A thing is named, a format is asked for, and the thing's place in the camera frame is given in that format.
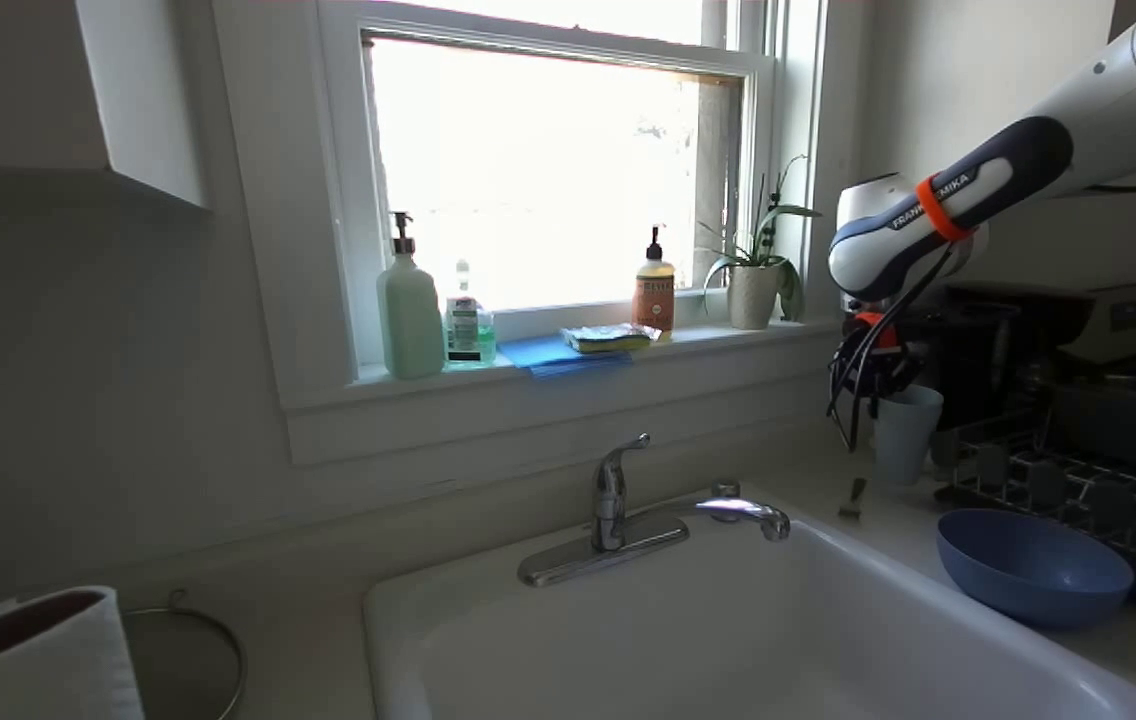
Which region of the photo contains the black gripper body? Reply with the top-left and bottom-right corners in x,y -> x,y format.
830,308 -> 926,415

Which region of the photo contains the blue plastic bowl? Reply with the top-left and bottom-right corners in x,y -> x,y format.
930,506 -> 1136,633

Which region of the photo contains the chrome sink faucet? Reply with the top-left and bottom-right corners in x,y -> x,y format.
514,428 -> 794,594

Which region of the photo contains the white kitchen sink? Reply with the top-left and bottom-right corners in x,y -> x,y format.
359,510 -> 1136,720

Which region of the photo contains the black coffee maker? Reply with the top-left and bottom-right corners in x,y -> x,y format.
914,282 -> 1094,432

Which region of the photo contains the potted plant in white pot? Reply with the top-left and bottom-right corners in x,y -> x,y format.
697,158 -> 824,334

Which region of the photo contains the orange soap pump bottle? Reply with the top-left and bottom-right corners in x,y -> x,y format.
633,222 -> 681,340

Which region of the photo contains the grey countertop appliance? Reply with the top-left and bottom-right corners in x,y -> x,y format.
1045,271 -> 1136,485

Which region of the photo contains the small dish with sponge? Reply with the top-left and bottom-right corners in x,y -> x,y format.
561,319 -> 668,362

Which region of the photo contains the grey patterned drying mat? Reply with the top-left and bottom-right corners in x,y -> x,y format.
926,413 -> 1136,611

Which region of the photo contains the white upper cabinet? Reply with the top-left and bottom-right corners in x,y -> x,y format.
0,0 -> 211,222
855,0 -> 1121,212

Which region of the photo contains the blue cloth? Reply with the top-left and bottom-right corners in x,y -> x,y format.
497,334 -> 628,379

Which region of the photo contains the small teal dish soap bottle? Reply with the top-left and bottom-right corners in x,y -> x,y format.
445,260 -> 498,371

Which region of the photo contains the green soap pump bottle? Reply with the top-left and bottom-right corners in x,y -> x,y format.
376,207 -> 449,383

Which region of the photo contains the white framed window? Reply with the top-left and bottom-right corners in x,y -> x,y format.
313,0 -> 836,392

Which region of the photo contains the round metal strainer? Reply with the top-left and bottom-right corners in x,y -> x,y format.
123,594 -> 251,720

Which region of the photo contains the white paper towel roll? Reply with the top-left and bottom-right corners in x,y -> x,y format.
0,582 -> 149,720

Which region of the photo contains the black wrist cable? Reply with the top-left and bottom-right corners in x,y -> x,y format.
824,243 -> 975,452

